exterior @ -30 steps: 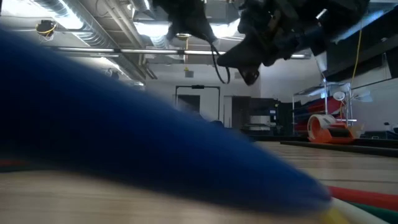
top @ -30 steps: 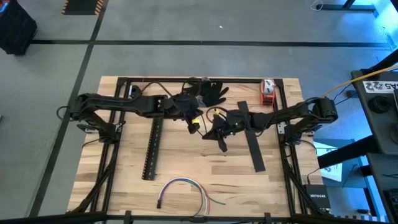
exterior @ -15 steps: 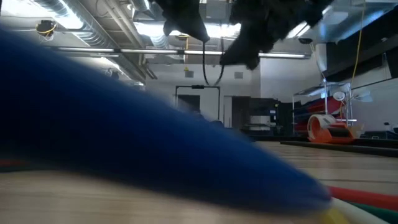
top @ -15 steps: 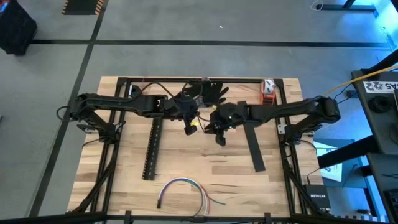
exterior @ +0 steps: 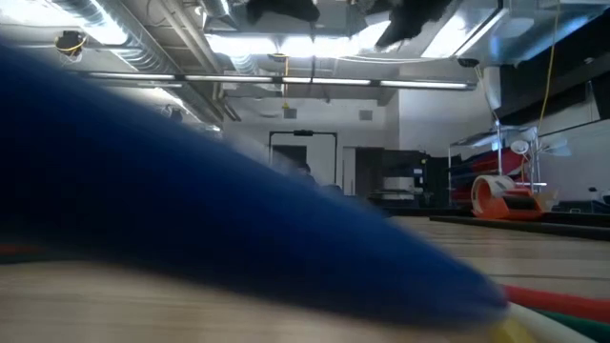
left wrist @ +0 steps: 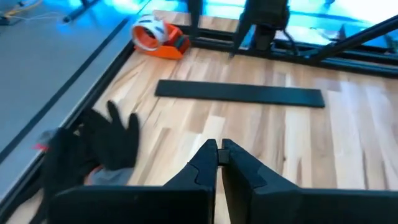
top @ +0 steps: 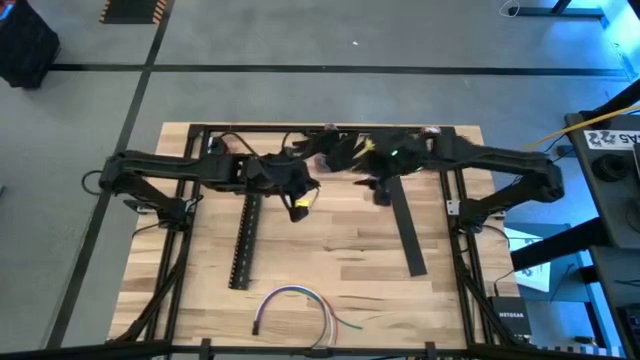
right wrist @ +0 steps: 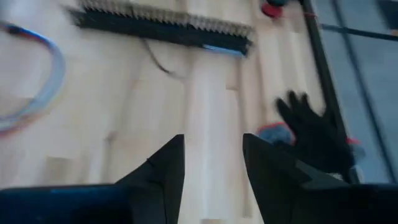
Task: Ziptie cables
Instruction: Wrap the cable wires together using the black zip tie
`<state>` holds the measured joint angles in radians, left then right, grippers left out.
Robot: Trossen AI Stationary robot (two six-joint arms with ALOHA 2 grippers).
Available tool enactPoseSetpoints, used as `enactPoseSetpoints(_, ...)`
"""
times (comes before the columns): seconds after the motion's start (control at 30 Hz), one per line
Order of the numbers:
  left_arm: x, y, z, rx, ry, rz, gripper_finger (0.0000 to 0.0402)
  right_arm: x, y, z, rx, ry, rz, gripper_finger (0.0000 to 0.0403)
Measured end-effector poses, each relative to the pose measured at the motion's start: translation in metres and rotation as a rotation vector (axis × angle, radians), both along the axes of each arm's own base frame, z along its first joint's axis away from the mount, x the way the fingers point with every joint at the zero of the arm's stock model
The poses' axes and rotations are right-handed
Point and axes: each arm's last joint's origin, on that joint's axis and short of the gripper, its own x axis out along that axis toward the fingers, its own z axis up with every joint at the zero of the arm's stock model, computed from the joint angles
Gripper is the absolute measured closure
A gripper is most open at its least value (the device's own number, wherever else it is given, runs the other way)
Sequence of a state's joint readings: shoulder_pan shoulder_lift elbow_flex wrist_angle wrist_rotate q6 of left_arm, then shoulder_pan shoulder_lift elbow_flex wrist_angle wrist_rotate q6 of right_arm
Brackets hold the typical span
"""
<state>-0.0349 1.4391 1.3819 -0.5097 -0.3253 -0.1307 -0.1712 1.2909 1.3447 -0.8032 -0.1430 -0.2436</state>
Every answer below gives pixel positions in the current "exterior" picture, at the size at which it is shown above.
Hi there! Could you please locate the black raceway cover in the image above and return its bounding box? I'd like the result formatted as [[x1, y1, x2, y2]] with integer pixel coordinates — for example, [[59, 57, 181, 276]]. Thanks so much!
[[428, 214, 610, 242]]

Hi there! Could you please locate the overhead light bar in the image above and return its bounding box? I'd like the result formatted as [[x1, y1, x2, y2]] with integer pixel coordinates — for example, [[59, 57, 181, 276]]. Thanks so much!
[[88, 71, 478, 91]]

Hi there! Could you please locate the black cabinet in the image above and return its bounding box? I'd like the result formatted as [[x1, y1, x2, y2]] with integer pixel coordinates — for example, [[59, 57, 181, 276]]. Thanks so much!
[[355, 148, 449, 209]]

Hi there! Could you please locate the metal shelf rack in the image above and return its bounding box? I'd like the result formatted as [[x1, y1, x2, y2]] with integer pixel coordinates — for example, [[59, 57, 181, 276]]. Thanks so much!
[[446, 121, 549, 211]]

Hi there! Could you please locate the person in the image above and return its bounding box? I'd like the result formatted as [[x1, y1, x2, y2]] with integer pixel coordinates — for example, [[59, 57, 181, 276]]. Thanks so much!
[[295, 163, 316, 188]]

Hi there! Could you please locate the orange tape dispenser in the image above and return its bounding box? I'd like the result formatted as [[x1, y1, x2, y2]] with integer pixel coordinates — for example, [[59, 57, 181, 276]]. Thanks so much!
[[470, 174, 545, 221]]

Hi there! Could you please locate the black gate-shaped rig frame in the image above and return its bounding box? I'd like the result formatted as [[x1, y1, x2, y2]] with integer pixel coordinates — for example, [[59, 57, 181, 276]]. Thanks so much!
[[268, 130, 338, 188]]

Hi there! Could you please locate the yellow cord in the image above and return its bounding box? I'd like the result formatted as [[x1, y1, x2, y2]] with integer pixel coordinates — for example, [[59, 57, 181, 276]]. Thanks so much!
[[537, 0, 562, 137]]

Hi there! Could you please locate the black metal table frame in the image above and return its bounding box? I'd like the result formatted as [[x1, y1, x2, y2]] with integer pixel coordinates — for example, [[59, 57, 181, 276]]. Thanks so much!
[[376, 205, 610, 228]]

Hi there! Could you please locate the hanging black cord reel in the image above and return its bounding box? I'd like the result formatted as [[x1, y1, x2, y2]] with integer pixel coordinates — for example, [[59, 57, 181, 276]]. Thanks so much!
[[53, 30, 89, 62]]

